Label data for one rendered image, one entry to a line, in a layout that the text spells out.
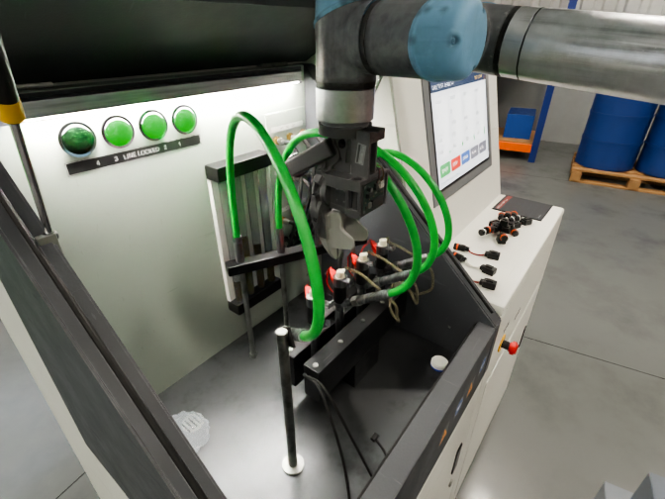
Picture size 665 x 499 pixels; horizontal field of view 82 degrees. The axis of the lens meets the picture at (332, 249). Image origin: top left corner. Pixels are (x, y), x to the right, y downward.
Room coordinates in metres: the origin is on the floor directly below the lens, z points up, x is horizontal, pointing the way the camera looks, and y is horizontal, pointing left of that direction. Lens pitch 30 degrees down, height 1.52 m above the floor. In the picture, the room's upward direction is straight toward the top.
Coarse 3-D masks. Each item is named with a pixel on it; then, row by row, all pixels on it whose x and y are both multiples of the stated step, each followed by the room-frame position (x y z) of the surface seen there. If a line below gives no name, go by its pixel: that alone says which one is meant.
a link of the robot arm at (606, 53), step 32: (512, 32) 0.49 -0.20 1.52; (544, 32) 0.47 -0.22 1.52; (576, 32) 0.45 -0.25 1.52; (608, 32) 0.43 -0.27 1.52; (640, 32) 0.42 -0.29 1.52; (480, 64) 0.51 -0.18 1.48; (512, 64) 0.49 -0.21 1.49; (544, 64) 0.46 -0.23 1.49; (576, 64) 0.44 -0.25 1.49; (608, 64) 0.42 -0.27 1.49; (640, 64) 0.40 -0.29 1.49; (640, 96) 0.41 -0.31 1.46
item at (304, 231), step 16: (240, 112) 0.55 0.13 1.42; (256, 128) 0.49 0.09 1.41; (272, 144) 0.46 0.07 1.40; (272, 160) 0.44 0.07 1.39; (288, 176) 0.42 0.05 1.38; (288, 192) 0.40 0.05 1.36; (304, 224) 0.38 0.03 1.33; (240, 240) 0.68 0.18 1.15; (304, 240) 0.37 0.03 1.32; (320, 272) 0.36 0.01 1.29; (320, 288) 0.35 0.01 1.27; (320, 304) 0.35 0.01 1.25; (320, 320) 0.35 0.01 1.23; (304, 336) 0.38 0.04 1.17
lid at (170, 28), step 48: (0, 0) 0.44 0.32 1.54; (48, 0) 0.47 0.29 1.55; (96, 0) 0.50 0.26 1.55; (144, 0) 0.54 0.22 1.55; (192, 0) 0.59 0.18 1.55; (240, 0) 0.66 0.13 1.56; (288, 0) 0.74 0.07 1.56; (48, 48) 0.53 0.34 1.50; (96, 48) 0.57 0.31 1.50; (144, 48) 0.63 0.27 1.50; (192, 48) 0.70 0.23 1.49; (240, 48) 0.79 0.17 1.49; (288, 48) 0.90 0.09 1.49
